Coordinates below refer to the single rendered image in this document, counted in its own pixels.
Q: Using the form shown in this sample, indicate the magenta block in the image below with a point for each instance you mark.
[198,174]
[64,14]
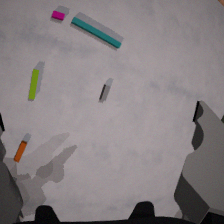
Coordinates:
[58,15]

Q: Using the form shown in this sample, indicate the grey rod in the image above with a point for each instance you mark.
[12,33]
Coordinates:
[104,92]

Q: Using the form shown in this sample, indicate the orange rectangular block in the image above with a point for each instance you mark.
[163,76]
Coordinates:
[20,151]

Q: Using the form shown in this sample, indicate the turquoise rod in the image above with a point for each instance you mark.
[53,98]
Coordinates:
[96,32]

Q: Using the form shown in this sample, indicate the lime green rod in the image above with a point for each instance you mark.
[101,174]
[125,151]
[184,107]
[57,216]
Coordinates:
[33,84]

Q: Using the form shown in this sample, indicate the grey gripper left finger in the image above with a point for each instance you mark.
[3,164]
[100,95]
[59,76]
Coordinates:
[11,201]

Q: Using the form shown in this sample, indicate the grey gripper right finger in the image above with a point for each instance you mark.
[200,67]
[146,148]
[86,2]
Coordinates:
[200,189]

